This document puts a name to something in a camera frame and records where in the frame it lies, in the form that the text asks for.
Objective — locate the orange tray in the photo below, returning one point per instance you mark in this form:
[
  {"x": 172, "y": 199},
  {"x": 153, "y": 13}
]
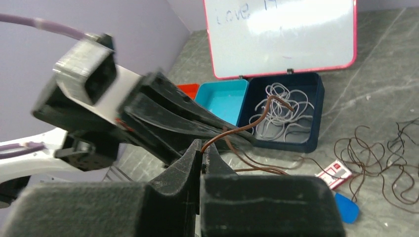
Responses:
[{"x": 189, "y": 89}]

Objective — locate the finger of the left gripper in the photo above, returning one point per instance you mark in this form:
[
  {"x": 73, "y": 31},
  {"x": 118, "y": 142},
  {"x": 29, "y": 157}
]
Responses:
[
  {"x": 168, "y": 138},
  {"x": 160, "y": 103}
]

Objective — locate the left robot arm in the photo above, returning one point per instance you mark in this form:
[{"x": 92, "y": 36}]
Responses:
[{"x": 58, "y": 150}]

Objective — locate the navy blue tray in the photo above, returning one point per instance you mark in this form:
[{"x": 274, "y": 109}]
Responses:
[{"x": 295, "y": 104}]

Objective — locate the pink framed whiteboard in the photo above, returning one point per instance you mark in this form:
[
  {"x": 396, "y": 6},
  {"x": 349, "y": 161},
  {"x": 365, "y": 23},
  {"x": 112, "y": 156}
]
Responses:
[{"x": 253, "y": 38}]

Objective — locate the red white staples box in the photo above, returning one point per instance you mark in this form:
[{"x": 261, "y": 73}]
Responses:
[{"x": 335, "y": 174}]

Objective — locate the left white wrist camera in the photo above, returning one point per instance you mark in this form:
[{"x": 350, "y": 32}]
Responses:
[{"x": 88, "y": 75}]

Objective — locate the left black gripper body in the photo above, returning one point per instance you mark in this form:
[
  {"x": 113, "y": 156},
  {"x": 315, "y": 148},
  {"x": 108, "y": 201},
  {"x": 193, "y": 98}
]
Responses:
[{"x": 53, "y": 107}]

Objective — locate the light blue tray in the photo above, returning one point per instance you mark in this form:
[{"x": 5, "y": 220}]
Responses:
[{"x": 223, "y": 98}]

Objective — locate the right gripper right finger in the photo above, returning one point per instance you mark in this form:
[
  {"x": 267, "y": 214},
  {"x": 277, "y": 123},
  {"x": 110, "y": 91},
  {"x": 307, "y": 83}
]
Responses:
[{"x": 234, "y": 205}]

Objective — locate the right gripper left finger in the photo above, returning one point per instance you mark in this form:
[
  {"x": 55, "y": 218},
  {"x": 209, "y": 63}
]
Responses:
[{"x": 166, "y": 206}]

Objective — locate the blue grey eraser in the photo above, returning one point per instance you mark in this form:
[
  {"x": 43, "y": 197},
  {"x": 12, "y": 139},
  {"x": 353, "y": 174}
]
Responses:
[{"x": 349, "y": 211}]

